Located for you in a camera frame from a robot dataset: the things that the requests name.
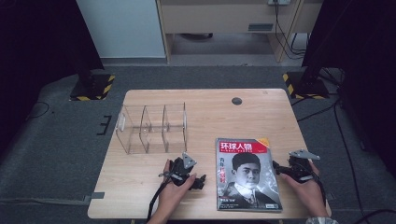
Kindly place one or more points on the striped black stand base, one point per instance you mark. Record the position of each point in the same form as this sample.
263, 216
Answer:
306, 87
91, 88

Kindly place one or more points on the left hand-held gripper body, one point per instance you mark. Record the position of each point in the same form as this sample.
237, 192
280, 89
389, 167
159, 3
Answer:
180, 169

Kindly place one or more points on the person's right hand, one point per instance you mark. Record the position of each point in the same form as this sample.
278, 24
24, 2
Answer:
309, 194

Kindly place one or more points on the light wooden desk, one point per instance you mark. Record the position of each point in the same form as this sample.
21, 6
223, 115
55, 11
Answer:
218, 17

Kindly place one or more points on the black table grommet cap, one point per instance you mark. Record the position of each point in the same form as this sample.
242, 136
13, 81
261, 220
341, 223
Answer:
236, 101

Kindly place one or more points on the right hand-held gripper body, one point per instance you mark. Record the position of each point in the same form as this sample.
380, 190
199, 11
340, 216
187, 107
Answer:
300, 171

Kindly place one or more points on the white cabinet panel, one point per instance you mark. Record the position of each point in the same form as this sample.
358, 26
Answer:
121, 28

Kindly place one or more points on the grey floor tape strip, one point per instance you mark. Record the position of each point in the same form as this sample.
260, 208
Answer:
330, 196
95, 196

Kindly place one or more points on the white power strip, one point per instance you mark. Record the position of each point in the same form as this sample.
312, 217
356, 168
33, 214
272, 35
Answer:
279, 2

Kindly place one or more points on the person's left hand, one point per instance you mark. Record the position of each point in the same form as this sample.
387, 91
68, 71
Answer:
172, 196

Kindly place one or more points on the black curtain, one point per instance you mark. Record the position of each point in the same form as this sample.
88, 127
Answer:
364, 62
40, 46

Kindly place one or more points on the clear acrylic file rack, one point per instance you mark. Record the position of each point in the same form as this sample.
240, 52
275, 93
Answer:
152, 140

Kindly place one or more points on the magazine with portrait cover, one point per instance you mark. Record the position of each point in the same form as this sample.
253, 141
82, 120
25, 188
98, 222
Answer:
249, 177

